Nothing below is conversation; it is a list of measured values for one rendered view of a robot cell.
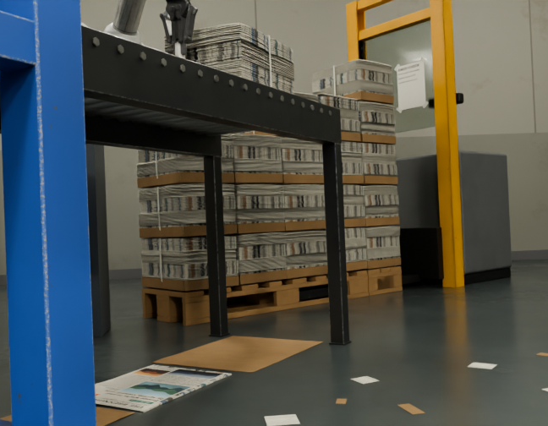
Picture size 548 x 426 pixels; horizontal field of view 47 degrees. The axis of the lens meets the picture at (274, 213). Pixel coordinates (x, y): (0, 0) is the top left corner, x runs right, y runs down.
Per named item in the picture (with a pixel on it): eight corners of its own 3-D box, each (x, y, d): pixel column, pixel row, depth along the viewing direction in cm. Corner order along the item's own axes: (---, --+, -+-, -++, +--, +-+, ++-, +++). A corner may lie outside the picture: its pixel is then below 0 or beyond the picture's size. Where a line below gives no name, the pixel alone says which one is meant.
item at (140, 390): (154, 367, 189) (154, 363, 189) (232, 375, 175) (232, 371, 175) (57, 399, 157) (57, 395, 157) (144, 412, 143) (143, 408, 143)
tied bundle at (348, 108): (274, 148, 348) (272, 106, 348) (311, 150, 367) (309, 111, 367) (324, 139, 319) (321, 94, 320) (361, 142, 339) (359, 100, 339)
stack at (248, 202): (140, 318, 291) (134, 139, 292) (320, 292, 367) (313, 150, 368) (185, 326, 262) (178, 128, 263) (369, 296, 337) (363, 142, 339)
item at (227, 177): (140, 286, 292) (136, 177, 292) (319, 267, 367) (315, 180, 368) (184, 292, 262) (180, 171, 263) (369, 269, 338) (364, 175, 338)
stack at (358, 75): (319, 292, 366) (309, 72, 368) (353, 286, 386) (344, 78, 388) (369, 296, 337) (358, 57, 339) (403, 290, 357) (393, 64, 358)
